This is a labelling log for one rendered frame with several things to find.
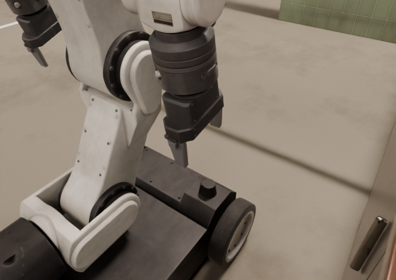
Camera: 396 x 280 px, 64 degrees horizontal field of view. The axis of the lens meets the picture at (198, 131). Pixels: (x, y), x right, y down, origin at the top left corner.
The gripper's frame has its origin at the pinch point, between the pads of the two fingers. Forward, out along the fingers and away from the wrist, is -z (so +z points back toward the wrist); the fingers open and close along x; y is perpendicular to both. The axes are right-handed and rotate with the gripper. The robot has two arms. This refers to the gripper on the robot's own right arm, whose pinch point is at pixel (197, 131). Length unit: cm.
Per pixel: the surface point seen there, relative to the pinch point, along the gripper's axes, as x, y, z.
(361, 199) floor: 51, -27, -67
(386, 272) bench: -9.8, -30.5, 1.0
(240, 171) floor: 40, 16, -63
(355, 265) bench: 1.4, -29.0, -21.0
